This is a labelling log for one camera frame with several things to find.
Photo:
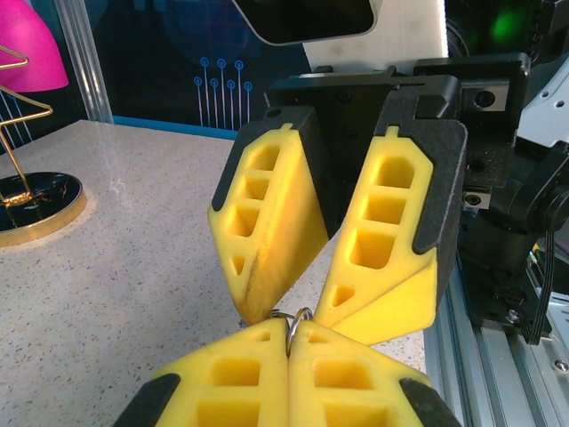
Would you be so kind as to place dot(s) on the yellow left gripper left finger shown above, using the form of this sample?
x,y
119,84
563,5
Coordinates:
x,y
231,400

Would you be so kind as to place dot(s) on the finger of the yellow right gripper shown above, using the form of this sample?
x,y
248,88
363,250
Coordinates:
x,y
289,213
400,289

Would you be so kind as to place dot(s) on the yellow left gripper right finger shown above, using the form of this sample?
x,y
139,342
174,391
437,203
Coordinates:
x,y
355,400

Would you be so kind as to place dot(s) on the silver split keyring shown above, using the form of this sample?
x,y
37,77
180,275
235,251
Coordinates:
x,y
291,333

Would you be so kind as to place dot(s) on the pink wine glass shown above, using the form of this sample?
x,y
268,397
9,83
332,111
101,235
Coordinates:
x,y
31,35

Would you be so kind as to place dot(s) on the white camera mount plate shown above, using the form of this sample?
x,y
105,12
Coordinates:
x,y
409,40

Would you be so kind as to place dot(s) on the aluminium extrusion rail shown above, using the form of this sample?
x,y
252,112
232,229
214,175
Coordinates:
x,y
489,378

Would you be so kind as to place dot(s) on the aluminium extrusion post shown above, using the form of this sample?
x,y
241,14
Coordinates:
x,y
84,66

